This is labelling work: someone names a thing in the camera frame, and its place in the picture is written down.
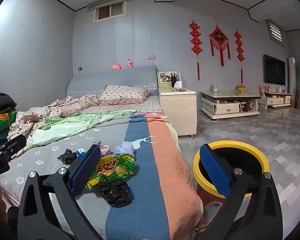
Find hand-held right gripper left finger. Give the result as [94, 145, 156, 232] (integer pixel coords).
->
[17, 144, 108, 240]

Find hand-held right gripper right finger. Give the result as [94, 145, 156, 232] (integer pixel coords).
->
[199, 144, 283, 240]

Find small black plastic bag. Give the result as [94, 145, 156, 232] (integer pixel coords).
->
[57, 148, 77, 165]

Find green yellow snack bag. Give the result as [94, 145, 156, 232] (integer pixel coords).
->
[86, 154, 135, 190]

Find yellow rimmed trash bin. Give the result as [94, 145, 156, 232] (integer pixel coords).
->
[192, 140, 270, 207]

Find large black plastic bag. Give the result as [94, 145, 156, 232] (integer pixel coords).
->
[100, 181, 133, 208]

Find white purple wrapper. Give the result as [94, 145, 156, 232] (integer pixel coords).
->
[115, 141, 138, 155]

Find green and black folded clothes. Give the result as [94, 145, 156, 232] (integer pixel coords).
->
[0, 110, 18, 143]

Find black clothing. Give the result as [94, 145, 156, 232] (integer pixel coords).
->
[0, 92, 17, 114]

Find green patterned blanket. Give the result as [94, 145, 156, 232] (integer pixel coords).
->
[15, 109, 145, 155]

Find pink dotted quilt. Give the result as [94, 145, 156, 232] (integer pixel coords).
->
[9, 95, 99, 140]

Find cream coffee table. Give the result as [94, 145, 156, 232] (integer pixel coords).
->
[201, 91, 262, 120]

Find grey blue orange bedsheet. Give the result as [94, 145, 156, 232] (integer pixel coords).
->
[0, 112, 204, 240]

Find cream nightstand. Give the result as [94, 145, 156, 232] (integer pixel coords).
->
[157, 71, 197, 137]

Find dotted pillow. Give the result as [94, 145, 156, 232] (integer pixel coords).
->
[99, 85, 150, 105]

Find cream television stand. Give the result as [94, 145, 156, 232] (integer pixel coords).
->
[259, 92, 292, 109]

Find grey upholstered bed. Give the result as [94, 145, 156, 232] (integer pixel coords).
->
[0, 65, 204, 240]

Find white standing air conditioner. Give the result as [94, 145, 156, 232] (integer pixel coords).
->
[288, 57, 297, 94]

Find red diamond knot ornament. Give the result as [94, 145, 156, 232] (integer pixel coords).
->
[209, 26, 231, 67]

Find white roller blind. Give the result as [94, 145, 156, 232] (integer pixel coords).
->
[87, 0, 133, 12]

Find wall television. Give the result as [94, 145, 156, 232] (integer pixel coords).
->
[264, 54, 286, 86]

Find small wall window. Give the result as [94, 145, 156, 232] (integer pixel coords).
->
[93, 1, 127, 23]

